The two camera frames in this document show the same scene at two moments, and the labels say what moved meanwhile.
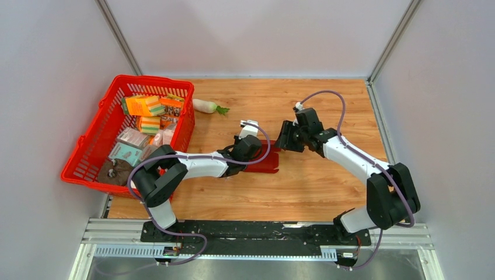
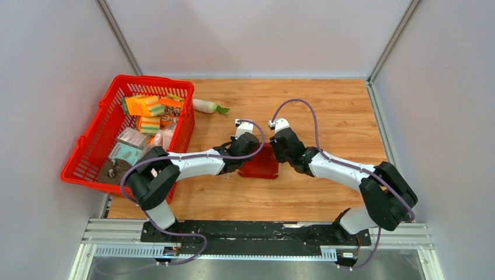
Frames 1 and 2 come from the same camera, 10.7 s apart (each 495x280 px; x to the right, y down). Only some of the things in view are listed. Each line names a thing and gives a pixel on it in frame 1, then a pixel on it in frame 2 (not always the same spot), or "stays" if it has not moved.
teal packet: (122, 151) stays
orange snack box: (172, 108) stays
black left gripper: (237, 140) stays
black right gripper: (283, 141) to (275, 146)
